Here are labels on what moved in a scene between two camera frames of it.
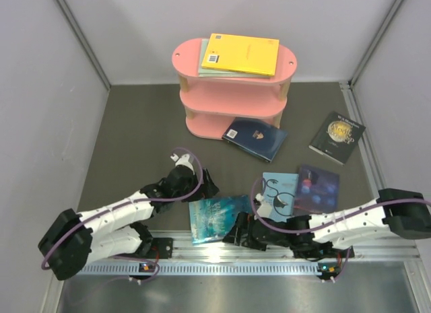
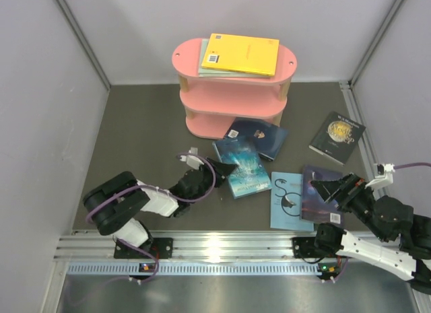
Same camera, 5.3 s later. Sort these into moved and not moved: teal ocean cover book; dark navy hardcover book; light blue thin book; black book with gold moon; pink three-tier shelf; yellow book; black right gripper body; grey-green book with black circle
Moved: teal ocean cover book; black right gripper body; light blue thin book
Not moved: black book with gold moon; pink three-tier shelf; grey-green book with black circle; yellow book; dark navy hardcover book
